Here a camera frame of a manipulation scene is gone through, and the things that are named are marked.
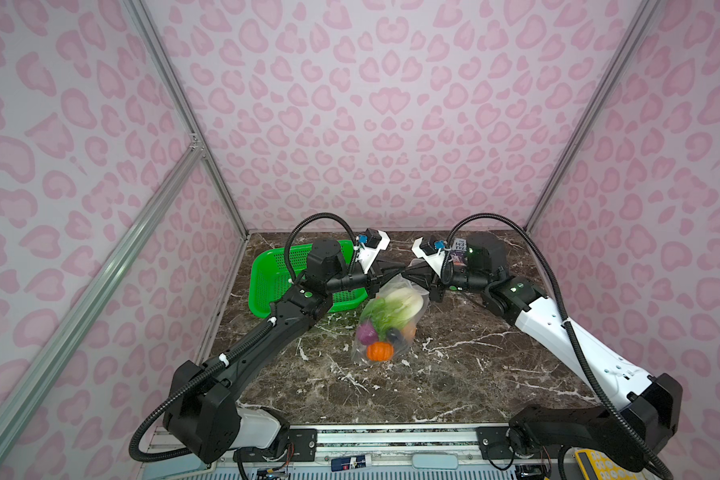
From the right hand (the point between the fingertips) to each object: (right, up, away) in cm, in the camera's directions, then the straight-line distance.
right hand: (408, 270), depth 69 cm
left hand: (-1, +2, -1) cm, 2 cm away
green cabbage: (-3, -11, +9) cm, 14 cm away
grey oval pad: (+6, -44, 0) cm, 44 cm away
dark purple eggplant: (-3, -17, +8) cm, 19 cm away
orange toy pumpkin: (-6, -22, +11) cm, 26 cm away
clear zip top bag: (-10, -17, +10) cm, 22 cm away
